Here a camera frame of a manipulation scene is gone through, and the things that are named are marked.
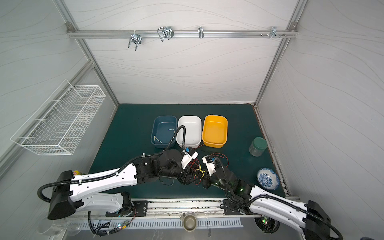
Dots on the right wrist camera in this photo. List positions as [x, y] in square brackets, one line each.
[210, 164]

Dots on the white wire basket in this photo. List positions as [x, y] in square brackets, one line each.
[58, 125]

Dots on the clear plastic cup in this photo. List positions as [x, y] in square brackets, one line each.
[55, 227]

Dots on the blue patterned bowl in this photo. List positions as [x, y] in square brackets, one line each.
[268, 179]

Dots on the white plastic bin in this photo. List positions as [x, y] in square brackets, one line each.
[193, 126]

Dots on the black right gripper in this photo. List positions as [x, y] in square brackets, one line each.
[208, 180]

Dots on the grey round cup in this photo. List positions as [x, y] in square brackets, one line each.
[189, 222]

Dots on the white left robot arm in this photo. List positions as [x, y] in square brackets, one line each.
[71, 194]

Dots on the blue plastic bin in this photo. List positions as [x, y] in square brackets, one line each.
[163, 130]

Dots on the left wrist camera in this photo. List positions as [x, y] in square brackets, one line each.
[188, 155]

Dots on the green lid glass jar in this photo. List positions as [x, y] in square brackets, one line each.
[258, 146]

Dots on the aluminium top rail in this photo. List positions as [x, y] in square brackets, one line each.
[198, 33]

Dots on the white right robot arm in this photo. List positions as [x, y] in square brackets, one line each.
[307, 218]

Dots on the green table mat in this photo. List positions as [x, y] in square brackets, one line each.
[129, 135]

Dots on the yellow plastic bin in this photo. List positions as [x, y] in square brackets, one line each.
[215, 131]

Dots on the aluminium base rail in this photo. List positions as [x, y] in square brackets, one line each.
[170, 207]

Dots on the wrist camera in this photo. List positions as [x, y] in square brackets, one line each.
[188, 155]
[210, 164]

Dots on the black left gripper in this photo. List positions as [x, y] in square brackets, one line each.
[187, 175]

